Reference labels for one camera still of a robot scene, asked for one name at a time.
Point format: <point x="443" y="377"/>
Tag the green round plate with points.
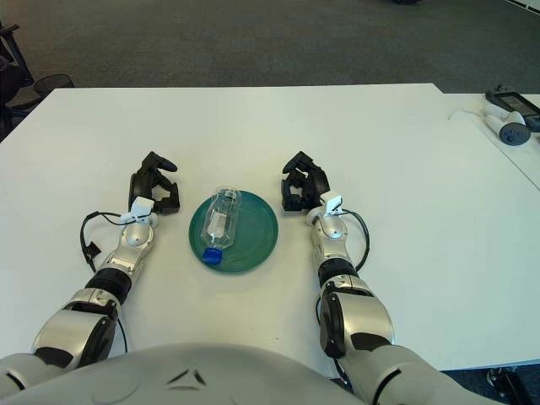
<point x="257" y="240"/>

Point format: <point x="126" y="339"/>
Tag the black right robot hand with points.
<point x="316" y="181"/>

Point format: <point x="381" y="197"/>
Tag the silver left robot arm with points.
<point x="97" y="295"/>

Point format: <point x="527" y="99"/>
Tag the clear bottle blue cap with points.
<point x="221" y="223"/>

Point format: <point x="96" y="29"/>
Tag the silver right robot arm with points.
<point x="363" y="312"/>

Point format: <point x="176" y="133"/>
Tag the grey white VR controller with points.
<point x="512" y="133"/>

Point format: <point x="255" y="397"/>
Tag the black office chair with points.
<point x="10" y="63"/>

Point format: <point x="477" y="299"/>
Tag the black handheld remote controller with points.
<point x="516" y="103"/>

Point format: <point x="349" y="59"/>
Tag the black table leg caster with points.
<point x="506" y="379"/>

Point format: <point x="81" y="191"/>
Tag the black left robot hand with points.
<point x="145" y="181"/>

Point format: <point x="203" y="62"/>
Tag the grey robot torso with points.
<point x="190" y="379"/>

